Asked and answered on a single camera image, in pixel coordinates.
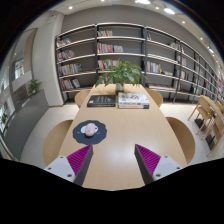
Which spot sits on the group of wooden slat chairs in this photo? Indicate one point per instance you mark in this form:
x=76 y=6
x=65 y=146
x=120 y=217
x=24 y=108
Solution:
x=203 y=110

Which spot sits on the dark cartoon-face mouse pad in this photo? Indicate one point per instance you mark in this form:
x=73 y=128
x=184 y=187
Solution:
x=100 y=136

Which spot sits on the small green potted plant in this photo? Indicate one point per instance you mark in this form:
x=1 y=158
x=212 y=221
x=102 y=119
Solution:
x=34 y=86

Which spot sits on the grey bookshelf unit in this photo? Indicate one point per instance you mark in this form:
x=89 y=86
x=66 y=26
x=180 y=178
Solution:
x=145 y=50

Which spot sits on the white book with red lettering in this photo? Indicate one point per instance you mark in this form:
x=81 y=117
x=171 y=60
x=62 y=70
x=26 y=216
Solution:
x=133 y=106

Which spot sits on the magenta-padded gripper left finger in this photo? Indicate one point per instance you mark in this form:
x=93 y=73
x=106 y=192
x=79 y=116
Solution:
x=60 y=165

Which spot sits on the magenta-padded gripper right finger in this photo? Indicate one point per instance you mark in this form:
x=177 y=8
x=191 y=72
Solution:
x=166 y=165

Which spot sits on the group of ceiling lights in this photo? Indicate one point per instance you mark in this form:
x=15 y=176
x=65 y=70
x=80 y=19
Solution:
x=169 y=10

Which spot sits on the green plant in white pot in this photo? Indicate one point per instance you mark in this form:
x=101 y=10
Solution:
x=121 y=73

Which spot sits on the white illustrated book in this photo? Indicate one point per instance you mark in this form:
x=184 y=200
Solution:
x=133 y=97

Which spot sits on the pink computer mouse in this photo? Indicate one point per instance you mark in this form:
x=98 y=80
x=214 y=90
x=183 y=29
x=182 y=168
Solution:
x=90 y=130

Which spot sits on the black hardcover book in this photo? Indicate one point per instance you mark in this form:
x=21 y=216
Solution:
x=101 y=100

